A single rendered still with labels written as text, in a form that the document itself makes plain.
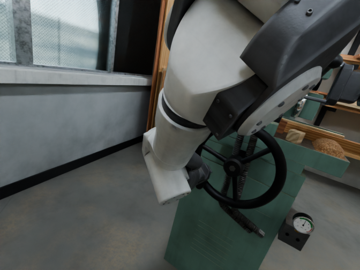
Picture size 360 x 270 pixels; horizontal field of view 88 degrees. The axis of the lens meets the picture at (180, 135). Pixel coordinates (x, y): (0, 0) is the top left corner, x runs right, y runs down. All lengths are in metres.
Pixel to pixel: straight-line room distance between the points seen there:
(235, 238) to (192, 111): 0.86
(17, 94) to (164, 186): 1.30
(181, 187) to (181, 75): 0.23
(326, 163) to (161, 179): 0.59
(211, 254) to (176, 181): 0.78
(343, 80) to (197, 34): 0.60
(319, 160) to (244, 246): 0.48
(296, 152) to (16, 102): 1.51
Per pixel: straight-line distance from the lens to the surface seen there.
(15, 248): 1.44
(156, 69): 2.24
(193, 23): 0.18
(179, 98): 0.17
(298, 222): 0.81
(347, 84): 0.74
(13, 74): 1.43
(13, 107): 1.53
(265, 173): 0.80
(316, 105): 1.07
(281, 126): 0.86
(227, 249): 1.04
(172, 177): 0.35
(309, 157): 0.78
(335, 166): 0.79
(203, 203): 0.95
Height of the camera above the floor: 1.06
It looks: 20 degrees down
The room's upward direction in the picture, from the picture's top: 13 degrees clockwise
